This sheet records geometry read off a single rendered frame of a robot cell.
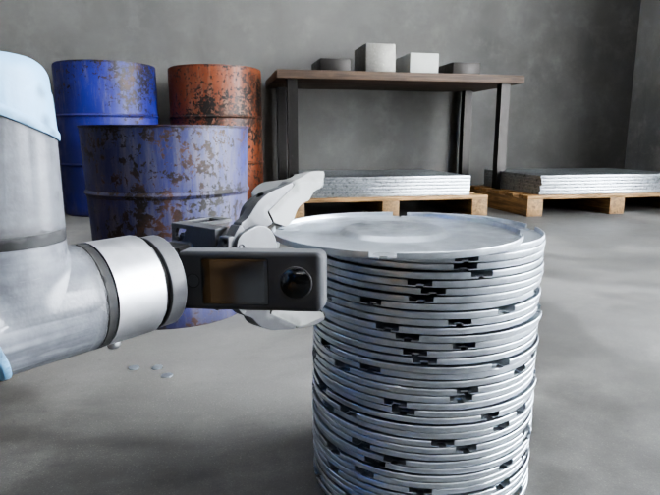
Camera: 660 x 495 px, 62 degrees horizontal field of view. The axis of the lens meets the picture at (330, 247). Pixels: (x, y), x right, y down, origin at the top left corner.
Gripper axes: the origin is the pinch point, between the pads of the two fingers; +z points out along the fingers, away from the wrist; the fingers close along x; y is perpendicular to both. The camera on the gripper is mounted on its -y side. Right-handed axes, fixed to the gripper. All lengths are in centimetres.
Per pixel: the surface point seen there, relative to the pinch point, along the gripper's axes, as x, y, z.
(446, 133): -16, 169, 353
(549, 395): 34, -8, 53
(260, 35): -82, 258, 244
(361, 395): 17.9, -0.6, 5.0
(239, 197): 4, 70, 51
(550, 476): 34.1, -15.5, 28.3
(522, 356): 13.3, -14.5, 16.7
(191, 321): 33, 72, 36
